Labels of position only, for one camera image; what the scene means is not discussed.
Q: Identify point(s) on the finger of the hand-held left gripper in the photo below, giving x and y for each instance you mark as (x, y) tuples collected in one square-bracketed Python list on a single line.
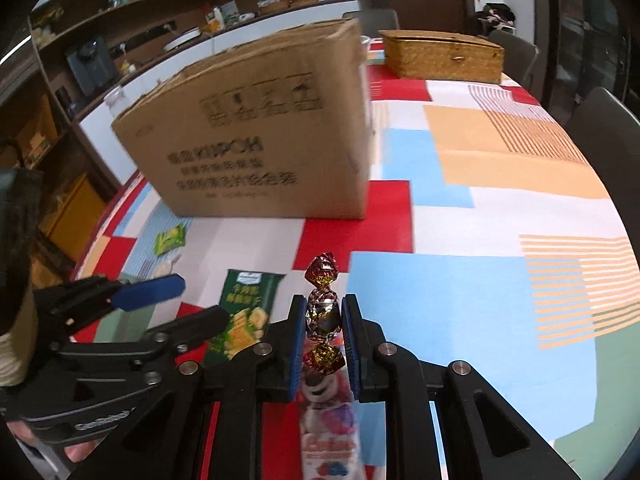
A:
[(150, 290), (200, 321)]

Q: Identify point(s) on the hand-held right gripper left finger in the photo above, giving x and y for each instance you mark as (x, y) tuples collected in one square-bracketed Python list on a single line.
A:
[(298, 350)]

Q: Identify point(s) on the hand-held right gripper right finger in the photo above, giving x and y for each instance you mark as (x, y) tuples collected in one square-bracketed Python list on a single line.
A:
[(351, 350)]

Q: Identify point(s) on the long green snack packet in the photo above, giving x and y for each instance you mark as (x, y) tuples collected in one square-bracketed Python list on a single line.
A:
[(247, 310)]

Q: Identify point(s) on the brown cardboard box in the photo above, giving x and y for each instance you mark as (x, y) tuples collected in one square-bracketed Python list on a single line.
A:
[(250, 125)]

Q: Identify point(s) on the person's left forearm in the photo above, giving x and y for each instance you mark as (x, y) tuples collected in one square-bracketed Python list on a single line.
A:
[(12, 340)]

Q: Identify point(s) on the person's left hand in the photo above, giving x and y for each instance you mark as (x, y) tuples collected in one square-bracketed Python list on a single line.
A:
[(80, 454)]

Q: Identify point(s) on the small green snack packet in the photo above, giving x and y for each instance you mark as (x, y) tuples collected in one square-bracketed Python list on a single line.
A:
[(170, 240)]

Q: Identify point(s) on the white pink snack packet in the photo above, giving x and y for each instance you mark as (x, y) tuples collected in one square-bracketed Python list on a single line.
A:
[(327, 440)]

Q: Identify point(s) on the yellow bin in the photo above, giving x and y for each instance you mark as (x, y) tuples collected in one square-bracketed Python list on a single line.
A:
[(72, 215)]

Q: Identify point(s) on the dark cloth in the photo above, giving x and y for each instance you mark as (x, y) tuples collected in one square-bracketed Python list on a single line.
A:
[(17, 230)]

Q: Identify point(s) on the colourful patchwork tablecloth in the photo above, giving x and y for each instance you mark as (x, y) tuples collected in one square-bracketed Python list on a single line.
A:
[(475, 220)]

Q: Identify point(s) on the wooden display cabinet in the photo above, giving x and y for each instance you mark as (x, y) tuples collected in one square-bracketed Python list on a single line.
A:
[(40, 130)]

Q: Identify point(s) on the black water dispenser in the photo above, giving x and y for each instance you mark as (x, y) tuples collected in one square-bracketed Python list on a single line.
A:
[(91, 67)]

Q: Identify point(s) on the white round plate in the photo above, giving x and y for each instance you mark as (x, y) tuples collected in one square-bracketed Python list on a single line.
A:
[(182, 39)]

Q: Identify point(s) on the drink carton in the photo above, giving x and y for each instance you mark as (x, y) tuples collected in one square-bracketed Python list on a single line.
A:
[(216, 17)]

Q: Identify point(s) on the woven wicker basket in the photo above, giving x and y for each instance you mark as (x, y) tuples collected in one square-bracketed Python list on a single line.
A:
[(440, 57)]

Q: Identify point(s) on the woven tray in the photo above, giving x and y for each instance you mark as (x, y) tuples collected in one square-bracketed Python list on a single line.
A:
[(273, 7)]

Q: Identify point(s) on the dark grey chair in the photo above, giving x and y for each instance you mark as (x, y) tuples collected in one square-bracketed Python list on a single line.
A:
[(607, 145), (515, 57)]

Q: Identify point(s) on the black bag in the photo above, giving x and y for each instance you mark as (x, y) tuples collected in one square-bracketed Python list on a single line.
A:
[(496, 14)]

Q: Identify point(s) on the black framed glass door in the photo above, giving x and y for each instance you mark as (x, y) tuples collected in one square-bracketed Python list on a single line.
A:
[(590, 25)]

